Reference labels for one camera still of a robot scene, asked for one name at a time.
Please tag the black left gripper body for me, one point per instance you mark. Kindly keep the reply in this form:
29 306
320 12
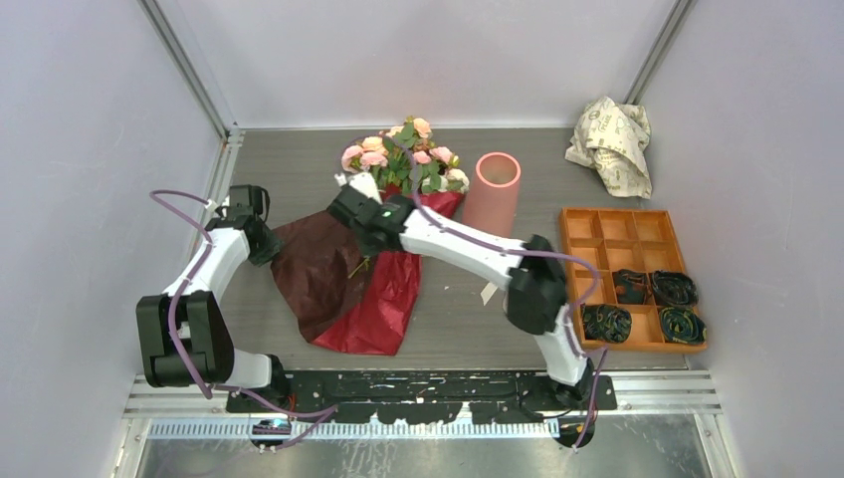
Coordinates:
267 249

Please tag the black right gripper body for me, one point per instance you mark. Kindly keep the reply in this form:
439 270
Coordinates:
364 247

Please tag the pink artificial flower bouquet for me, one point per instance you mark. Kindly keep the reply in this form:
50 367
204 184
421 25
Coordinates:
405 160

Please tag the dark red wrapping paper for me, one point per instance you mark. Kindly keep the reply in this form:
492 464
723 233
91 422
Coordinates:
344 301

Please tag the cream printed ribbon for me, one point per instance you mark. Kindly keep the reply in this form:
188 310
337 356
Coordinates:
488 293

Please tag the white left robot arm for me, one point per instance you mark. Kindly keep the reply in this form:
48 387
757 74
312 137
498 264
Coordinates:
183 337

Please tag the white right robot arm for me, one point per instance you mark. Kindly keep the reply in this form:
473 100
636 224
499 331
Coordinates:
529 272

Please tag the pink cylindrical vase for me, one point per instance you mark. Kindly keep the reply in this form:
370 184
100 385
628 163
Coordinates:
492 200

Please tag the orange wooden compartment tray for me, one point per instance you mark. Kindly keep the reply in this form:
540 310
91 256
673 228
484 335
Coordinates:
604 240

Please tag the rolled dark tie, green pattern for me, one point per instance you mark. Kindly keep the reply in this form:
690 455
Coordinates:
606 323

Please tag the rolled dark tie, brown pattern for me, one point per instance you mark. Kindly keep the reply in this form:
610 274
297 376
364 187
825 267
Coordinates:
631 287

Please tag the rolled dark patterned tie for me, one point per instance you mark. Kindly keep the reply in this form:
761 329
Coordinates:
673 289

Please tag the rolled dark tie, yellow pattern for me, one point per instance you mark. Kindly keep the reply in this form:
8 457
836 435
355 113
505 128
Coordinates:
682 326

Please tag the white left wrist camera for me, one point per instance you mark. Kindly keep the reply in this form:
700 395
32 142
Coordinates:
219 209

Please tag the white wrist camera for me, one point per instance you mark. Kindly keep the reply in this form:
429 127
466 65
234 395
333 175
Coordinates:
363 182
219 209

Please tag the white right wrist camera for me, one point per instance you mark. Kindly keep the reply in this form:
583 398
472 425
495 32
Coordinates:
363 182

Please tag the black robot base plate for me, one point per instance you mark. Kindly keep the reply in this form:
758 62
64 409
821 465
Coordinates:
424 396

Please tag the aluminium frame rail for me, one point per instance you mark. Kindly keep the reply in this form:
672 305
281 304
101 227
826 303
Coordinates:
184 412

